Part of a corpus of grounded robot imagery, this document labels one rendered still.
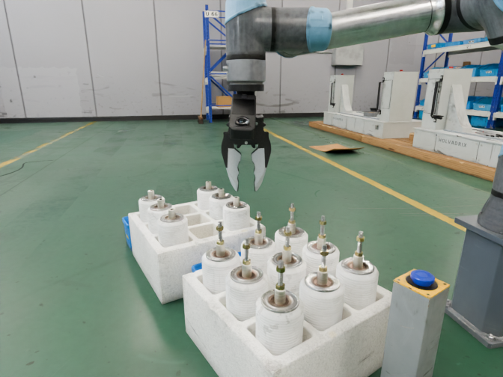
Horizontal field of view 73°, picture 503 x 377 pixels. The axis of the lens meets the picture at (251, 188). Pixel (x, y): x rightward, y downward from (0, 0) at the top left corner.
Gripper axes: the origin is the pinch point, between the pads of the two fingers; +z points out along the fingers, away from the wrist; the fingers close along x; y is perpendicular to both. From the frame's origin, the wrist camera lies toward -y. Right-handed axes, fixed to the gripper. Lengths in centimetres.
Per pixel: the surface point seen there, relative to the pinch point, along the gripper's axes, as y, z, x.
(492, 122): 470, 37, -389
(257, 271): 1.4, 20.9, -2.4
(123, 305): 25, 46, 39
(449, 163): 203, 42, -167
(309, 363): -14.9, 31.0, -11.9
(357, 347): -6.8, 34.8, -24.0
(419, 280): -14.3, 13.6, -30.8
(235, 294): -3.4, 23.5, 2.5
